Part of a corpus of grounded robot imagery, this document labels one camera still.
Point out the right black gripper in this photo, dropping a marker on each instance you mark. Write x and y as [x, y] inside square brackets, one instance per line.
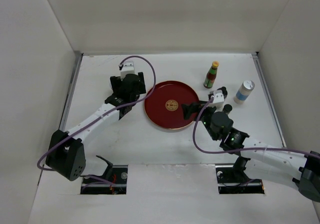
[194, 107]

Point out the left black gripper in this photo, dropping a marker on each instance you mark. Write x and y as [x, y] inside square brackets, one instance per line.
[117, 83]

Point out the green red sauce bottle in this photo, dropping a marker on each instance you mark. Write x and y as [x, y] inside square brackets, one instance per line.
[211, 75]

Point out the white blue label shaker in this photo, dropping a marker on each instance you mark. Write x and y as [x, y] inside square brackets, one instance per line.
[244, 91]

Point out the small black cap jar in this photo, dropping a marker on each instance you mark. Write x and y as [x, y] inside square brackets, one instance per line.
[227, 109]

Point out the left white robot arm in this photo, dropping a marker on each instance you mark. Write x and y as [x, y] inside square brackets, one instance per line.
[67, 149]

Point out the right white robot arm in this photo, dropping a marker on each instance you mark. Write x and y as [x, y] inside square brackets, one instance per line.
[255, 159]

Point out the red round tray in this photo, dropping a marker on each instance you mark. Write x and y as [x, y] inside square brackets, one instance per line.
[164, 106]

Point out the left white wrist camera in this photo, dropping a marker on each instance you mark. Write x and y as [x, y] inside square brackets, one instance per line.
[126, 68]

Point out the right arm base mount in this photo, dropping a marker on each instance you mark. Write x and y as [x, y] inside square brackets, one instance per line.
[231, 179]

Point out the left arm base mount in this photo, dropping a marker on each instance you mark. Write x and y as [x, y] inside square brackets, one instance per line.
[102, 177]

